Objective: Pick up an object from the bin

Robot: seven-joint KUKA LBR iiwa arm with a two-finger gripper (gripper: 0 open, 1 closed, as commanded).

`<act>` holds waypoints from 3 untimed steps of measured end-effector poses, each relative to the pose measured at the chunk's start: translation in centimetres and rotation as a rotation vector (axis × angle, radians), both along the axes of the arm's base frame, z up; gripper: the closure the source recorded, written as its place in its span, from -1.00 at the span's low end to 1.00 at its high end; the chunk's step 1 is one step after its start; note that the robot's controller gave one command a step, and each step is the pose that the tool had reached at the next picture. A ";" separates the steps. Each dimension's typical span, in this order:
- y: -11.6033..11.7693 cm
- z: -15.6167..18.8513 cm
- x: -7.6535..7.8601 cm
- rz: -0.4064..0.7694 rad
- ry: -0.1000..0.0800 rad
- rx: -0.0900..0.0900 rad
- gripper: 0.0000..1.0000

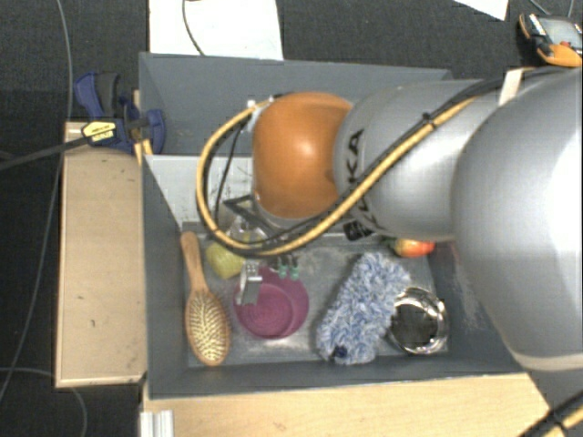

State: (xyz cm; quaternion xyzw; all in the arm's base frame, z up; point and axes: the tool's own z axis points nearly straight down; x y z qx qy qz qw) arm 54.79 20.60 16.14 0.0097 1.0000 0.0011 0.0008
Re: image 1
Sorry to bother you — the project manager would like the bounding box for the blue and white fluffy duster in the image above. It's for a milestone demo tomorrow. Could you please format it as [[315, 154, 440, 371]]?
[[314, 250, 413, 367]]

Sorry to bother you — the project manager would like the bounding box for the orange-red toy fruit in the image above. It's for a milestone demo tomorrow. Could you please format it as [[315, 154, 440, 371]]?
[[381, 237, 436, 259]]

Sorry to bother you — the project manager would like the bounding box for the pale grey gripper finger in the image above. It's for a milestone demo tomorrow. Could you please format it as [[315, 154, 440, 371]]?
[[240, 262, 264, 306]]

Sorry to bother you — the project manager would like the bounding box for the wooden hairbrush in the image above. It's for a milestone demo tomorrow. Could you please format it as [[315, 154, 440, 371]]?
[[179, 230, 232, 367]]

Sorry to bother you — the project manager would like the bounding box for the pale wood board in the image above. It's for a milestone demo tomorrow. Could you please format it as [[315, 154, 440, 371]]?
[[54, 120, 149, 389]]

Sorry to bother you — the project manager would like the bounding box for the magenta plastic bowl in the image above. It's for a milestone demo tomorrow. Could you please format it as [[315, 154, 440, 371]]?
[[232, 265, 311, 340]]

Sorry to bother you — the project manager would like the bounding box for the grey metal bin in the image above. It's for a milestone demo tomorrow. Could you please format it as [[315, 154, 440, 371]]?
[[138, 51, 526, 398]]

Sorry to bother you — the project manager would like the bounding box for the yellow sponge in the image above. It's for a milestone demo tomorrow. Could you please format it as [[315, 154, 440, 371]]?
[[204, 242, 248, 280]]

